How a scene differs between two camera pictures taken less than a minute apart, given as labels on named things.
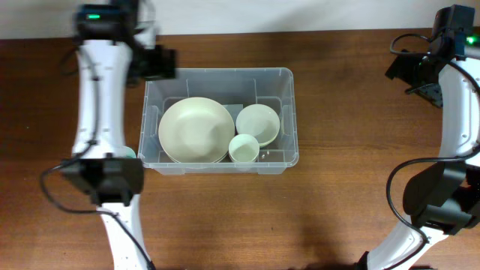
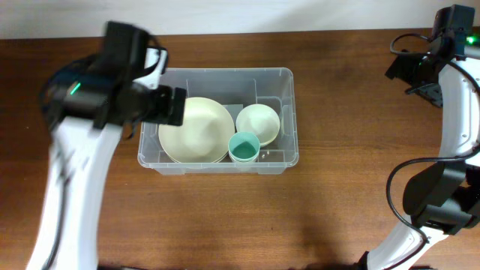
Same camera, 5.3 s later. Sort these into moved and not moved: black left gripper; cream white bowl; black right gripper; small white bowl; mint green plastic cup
Moved: mint green plastic cup; black left gripper
Not moved: black right gripper; small white bowl; cream white bowl
